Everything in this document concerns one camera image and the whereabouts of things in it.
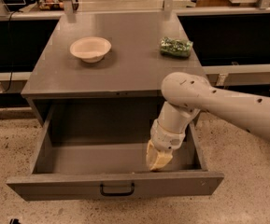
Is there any grey top drawer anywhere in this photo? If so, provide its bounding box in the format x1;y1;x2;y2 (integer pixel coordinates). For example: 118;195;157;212
7;105;224;201

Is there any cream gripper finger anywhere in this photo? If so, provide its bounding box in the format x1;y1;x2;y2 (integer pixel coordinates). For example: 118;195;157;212
149;143;173;171
146;141;154;168

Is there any white paper bowl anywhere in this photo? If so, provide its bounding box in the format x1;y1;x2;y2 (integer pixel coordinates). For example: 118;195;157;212
70;36;111;63

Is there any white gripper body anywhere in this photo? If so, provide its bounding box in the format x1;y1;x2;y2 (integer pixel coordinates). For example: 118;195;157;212
150;119;185;151

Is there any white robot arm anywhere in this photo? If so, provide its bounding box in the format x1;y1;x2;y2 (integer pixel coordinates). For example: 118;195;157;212
146;72;270;171

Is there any green snack bag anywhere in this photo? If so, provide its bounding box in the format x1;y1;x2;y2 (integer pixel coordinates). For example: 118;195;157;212
160;36;193;58

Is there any black hanging cable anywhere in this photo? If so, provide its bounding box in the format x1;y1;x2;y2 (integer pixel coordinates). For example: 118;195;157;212
3;10;17;93

